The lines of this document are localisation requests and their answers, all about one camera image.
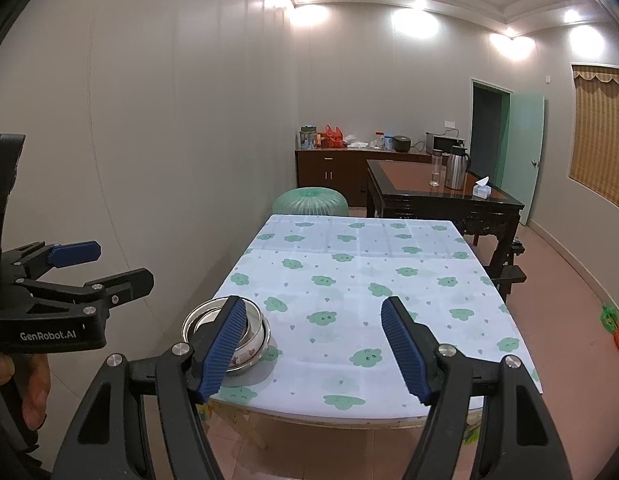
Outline large steel bowl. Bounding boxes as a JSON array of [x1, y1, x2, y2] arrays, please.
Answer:
[[182, 297, 270, 375]]

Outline person's left hand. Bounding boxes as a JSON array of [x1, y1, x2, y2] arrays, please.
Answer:
[[0, 353, 52, 430]]

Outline green cloud pattern tablecloth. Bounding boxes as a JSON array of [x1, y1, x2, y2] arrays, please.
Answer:
[[218, 214, 531, 424]]

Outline dark wooden table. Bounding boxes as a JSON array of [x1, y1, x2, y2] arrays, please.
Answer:
[[367, 159, 526, 298]]

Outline green plastic stool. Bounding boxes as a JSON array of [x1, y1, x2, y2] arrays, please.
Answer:
[[273, 186, 349, 217]]

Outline tissue box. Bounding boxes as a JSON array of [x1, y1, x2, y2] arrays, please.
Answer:
[[472, 177, 492, 200]]

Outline glass bottle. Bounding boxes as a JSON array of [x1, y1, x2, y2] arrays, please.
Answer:
[[430, 150, 443, 188]]

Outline steel kettle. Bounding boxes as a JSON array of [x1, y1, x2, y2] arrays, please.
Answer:
[[445, 145, 471, 191]]

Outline dark wooden sideboard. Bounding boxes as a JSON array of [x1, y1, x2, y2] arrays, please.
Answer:
[[294, 148, 431, 208]]

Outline orange green floor toy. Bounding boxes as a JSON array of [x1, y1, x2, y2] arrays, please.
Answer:
[[600, 304, 619, 350]]

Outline black rice cooker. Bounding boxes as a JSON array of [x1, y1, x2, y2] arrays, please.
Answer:
[[392, 136, 411, 153]]

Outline green door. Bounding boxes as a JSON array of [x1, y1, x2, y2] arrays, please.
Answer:
[[500, 93, 545, 226]]

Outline orange plastic bag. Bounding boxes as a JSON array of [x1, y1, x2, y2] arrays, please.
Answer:
[[318, 125, 345, 150]]

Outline bamboo window blind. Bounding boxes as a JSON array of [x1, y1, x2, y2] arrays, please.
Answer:
[[570, 65, 619, 207]]

